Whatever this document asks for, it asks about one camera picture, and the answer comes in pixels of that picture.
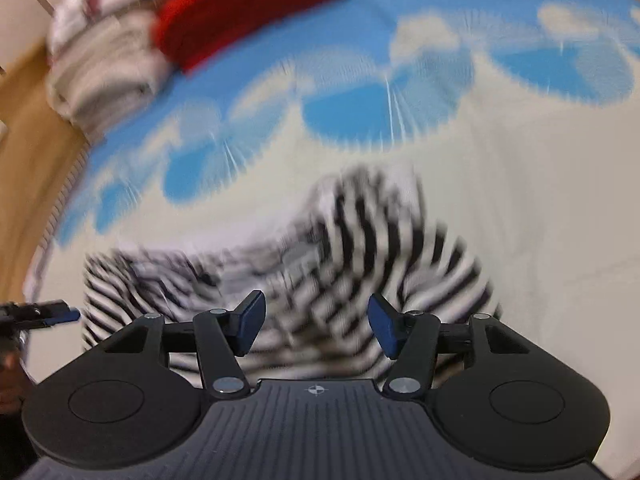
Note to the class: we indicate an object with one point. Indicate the white wardrobe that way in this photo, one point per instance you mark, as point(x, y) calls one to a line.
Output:
point(25, 25)

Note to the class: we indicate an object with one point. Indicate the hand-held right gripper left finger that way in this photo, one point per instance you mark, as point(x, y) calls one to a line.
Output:
point(252, 320)

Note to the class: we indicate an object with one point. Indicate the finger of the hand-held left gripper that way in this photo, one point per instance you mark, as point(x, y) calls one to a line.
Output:
point(45, 314)

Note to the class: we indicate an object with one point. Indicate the white folded cloth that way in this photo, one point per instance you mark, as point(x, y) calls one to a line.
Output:
point(70, 20)

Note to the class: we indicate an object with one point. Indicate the cream folded quilt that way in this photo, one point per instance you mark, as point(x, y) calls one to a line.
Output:
point(105, 75)

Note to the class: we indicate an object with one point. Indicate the black white striped shirt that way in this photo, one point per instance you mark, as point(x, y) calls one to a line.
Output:
point(360, 240)

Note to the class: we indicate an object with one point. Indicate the red folded blanket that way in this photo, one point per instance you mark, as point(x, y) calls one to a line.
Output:
point(250, 5)

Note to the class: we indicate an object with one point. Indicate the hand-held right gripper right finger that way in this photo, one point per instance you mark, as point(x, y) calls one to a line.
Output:
point(382, 322)

